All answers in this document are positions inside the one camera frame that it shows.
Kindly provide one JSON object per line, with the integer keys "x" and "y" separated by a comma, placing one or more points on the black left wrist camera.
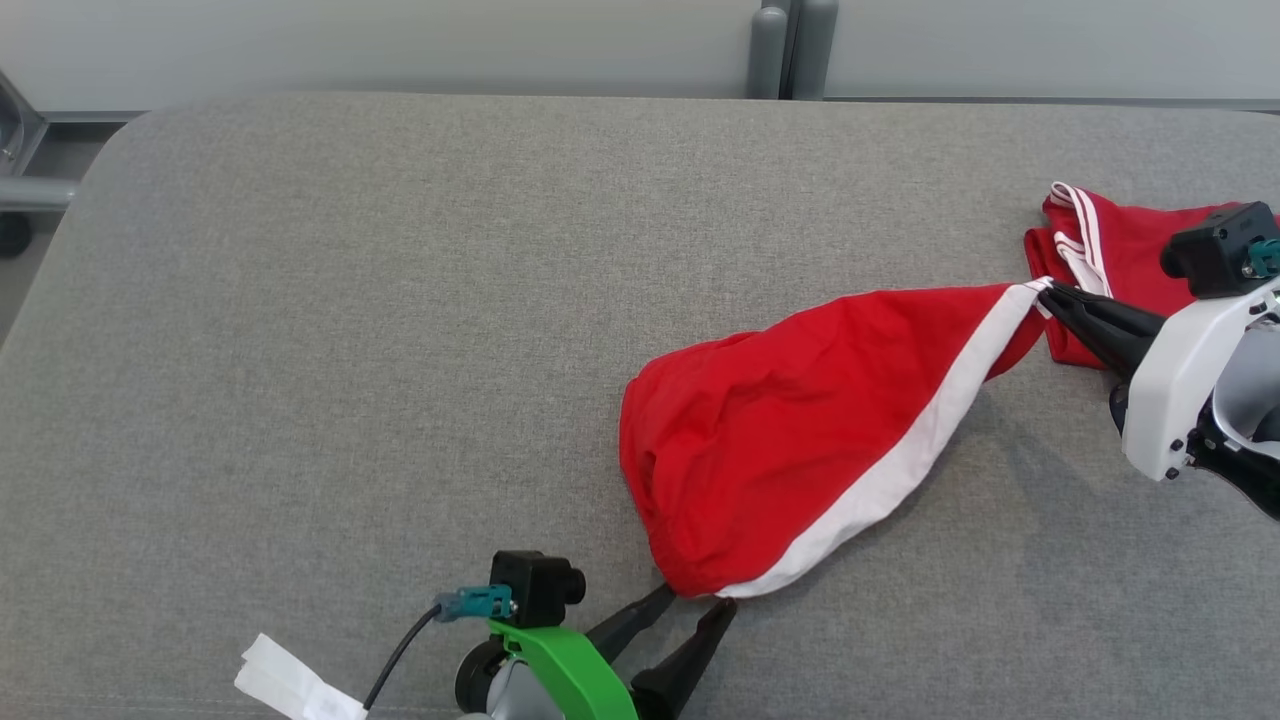
{"x": 535, "y": 590}

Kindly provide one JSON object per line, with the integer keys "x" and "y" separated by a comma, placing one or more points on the grey metal post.
{"x": 768, "y": 55}
{"x": 815, "y": 50}

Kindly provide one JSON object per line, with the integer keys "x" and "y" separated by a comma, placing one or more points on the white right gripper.
{"x": 1170, "y": 400}

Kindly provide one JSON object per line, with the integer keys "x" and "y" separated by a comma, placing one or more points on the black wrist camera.
{"x": 1215, "y": 250}
{"x": 535, "y": 590}

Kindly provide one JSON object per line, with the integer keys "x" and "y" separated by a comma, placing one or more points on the red basketball jersey white trim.
{"x": 780, "y": 420}

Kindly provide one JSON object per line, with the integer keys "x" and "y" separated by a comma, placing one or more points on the grey metal cart frame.
{"x": 30, "y": 190}

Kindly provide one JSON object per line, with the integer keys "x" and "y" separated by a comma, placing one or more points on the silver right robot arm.
{"x": 1255, "y": 390}

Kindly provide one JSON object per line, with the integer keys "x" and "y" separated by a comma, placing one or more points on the white tape flag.
{"x": 290, "y": 685}

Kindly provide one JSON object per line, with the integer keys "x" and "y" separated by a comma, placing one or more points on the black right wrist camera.
{"x": 1215, "y": 250}

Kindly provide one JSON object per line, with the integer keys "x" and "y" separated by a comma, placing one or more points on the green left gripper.
{"x": 575, "y": 680}

